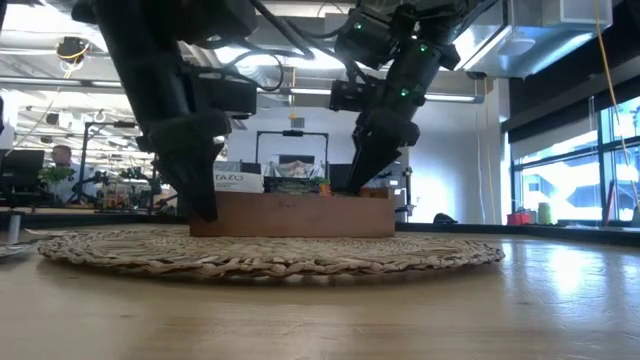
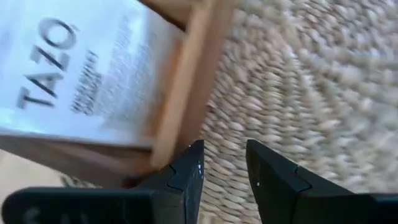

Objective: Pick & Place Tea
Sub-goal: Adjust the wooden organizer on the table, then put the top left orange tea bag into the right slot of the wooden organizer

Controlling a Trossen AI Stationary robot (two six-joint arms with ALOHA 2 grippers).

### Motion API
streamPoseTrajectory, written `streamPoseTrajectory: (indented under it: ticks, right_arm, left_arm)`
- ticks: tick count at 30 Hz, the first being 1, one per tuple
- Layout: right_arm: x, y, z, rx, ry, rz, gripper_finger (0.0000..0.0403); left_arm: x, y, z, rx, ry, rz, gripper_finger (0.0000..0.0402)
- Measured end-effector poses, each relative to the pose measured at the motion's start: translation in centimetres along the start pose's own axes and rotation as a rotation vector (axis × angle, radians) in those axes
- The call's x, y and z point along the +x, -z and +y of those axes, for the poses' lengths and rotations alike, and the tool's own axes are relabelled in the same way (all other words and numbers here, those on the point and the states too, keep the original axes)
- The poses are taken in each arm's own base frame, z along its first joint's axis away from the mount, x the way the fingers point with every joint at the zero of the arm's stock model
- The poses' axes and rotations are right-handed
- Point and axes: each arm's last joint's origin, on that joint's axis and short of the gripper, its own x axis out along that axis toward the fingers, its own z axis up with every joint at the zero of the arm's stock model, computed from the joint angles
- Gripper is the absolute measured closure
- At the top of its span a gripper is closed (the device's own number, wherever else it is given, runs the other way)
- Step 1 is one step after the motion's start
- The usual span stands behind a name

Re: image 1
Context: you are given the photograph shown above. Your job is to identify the black aluminium table frame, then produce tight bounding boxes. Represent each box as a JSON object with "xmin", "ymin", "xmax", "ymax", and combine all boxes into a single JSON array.
[{"xmin": 0, "ymin": 208, "xmax": 640, "ymax": 247}]

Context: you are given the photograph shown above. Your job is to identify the grey partition panel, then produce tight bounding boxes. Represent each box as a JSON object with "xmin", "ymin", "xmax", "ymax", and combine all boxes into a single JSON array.
[{"xmin": 214, "ymin": 159, "xmax": 261, "ymax": 174}]

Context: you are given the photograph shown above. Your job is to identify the rectangular silver ceiling duct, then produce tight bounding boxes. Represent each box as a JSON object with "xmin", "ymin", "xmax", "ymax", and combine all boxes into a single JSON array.
[{"xmin": 452, "ymin": 0, "xmax": 614, "ymax": 79}]

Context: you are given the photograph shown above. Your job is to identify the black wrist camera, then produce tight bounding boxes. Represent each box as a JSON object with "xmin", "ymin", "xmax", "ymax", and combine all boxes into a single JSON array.
[
  {"xmin": 192, "ymin": 74, "xmax": 259, "ymax": 119},
  {"xmin": 328, "ymin": 78, "xmax": 374, "ymax": 112}
]

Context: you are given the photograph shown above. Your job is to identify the black yellow ceiling cable reel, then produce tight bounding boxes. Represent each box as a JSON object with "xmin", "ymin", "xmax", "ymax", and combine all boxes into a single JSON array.
[{"xmin": 55, "ymin": 35, "xmax": 91, "ymax": 64}]

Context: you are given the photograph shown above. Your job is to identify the black camera rig frame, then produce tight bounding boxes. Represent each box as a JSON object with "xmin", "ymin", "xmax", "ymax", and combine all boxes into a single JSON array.
[
  {"xmin": 255, "ymin": 128, "xmax": 330, "ymax": 176},
  {"xmin": 82, "ymin": 121, "xmax": 141, "ymax": 206}
]

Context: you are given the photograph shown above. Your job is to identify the person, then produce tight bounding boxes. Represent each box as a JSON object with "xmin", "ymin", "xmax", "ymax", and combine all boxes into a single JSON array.
[{"xmin": 49, "ymin": 144, "xmax": 99, "ymax": 204}]

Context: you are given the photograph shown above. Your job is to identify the wooden tea organiser box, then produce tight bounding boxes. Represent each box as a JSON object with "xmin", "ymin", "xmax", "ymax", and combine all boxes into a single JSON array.
[{"xmin": 189, "ymin": 187, "xmax": 397, "ymax": 239}]

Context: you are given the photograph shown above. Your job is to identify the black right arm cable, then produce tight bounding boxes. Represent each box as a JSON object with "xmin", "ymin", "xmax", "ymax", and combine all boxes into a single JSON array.
[{"xmin": 248, "ymin": 0, "xmax": 354, "ymax": 61}]

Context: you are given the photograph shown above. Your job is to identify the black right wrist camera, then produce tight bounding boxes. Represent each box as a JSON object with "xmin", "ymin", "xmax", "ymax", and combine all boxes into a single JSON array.
[{"xmin": 328, "ymin": 78, "xmax": 374, "ymax": 112}]

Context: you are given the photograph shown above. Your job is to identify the black framed window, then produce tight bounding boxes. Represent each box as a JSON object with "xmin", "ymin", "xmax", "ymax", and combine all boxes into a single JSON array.
[{"xmin": 510, "ymin": 97, "xmax": 640, "ymax": 224}]

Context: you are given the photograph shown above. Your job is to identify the crumpled cloth pile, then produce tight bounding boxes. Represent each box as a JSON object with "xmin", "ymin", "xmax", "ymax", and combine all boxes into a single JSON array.
[{"xmin": 264, "ymin": 159, "xmax": 324, "ymax": 179}]

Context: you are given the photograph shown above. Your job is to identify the round woven straw placemat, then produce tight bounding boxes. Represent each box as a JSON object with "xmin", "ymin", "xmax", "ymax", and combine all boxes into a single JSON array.
[{"xmin": 37, "ymin": 227, "xmax": 506, "ymax": 280}]

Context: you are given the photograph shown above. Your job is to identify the long ceiling light strip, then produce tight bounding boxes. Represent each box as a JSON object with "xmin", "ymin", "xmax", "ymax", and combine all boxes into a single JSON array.
[{"xmin": 0, "ymin": 74, "xmax": 485, "ymax": 105}]

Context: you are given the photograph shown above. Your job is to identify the white orange Tazo tea packet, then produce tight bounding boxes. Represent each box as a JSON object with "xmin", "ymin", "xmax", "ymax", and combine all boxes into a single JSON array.
[{"xmin": 213, "ymin": 171, "xmax": 265, "ymax": 194}]

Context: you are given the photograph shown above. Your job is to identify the distant black robot arms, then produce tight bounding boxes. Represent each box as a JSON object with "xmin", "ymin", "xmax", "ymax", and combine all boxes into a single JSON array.
[{"xmin": 74, "ymin": 167, "xmax": 161, "ymax": 211}]

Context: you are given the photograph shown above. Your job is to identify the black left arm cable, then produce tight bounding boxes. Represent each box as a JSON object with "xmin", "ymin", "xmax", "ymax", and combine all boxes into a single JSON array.
[{"xmin": 219, "ymin": 47, "xmax": 286, "ymax": 94}]

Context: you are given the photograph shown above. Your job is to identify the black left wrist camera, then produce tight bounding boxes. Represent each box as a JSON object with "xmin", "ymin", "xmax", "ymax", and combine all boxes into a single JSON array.
[{"xmin": 192, "ymin": 74, "xmax": 259, "ymax": 119}]

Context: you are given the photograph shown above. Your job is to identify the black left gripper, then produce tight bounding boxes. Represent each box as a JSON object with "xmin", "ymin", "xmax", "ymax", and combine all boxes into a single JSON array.
[{"xmin": 135, "ymin": 110, "xmax": 234, "ymax": 222}]

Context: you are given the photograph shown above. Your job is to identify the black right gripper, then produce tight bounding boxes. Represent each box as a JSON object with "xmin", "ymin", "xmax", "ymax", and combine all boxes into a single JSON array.
[{"xmin": 345, "ymin": 59, "xmax": 441, "ymax": 194}]

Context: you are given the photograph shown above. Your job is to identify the leafy green office plant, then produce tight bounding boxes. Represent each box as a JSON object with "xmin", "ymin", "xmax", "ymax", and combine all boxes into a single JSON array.
[{"xmin": 38, "ymin": 163, "xmax": 76, "ymax": 185}]

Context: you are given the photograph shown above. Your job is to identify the black computer monitor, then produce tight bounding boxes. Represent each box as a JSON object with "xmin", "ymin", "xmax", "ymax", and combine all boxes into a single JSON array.
[
  {"xmin": 0, "ymin": 148, "xmax": 46, "ymax": 189},
  {"xmin": 329, "ymin": 164, "xmax": 351, "ymax": 191}
]

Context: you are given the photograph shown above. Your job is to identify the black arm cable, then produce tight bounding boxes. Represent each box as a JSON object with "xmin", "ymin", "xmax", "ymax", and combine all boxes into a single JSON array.
[
  {"xmin": 248, "ymin": 0, "xmax": 354, "ymax": 61},
  {"xmin": 219, "ymin": 47, "xmax": 286, "ymax": 94}
]

